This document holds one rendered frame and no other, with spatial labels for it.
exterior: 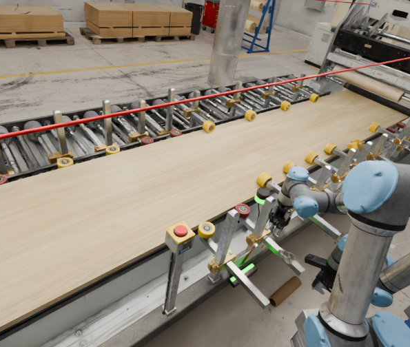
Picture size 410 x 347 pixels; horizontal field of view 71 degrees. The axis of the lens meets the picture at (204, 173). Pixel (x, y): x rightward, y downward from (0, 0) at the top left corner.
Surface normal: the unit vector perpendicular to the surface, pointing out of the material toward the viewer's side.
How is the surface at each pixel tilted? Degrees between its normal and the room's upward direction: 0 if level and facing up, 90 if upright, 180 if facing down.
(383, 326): 8
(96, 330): 0
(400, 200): 68
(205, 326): 0
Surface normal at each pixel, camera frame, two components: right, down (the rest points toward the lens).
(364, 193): -0.96, -0.23
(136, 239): 0.15, -0.78
